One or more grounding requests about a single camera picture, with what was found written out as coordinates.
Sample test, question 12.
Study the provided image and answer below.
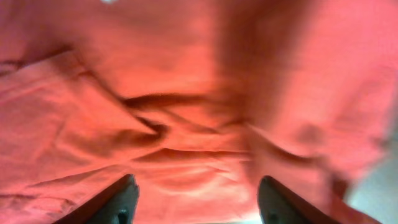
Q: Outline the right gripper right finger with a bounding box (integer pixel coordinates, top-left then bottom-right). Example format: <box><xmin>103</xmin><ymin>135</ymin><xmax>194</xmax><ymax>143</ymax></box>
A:
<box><xmin>257</xmin><ymin>175</ymin><xmax>340</xmax><ymax>224</ymax></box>

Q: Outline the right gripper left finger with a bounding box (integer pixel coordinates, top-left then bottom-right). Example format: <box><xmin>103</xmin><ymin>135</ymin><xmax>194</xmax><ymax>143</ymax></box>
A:
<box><xmin>55</xmin><ymin>174</ymin><xmax>139</xmax><ymax>224</ymax></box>

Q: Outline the red printed t-shirt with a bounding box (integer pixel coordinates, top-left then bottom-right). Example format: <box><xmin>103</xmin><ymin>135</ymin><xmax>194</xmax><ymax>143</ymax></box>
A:
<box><xmin>1</xmin><ymin>1</ymin><xmax>397</xmax><ymax>223</ymax></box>

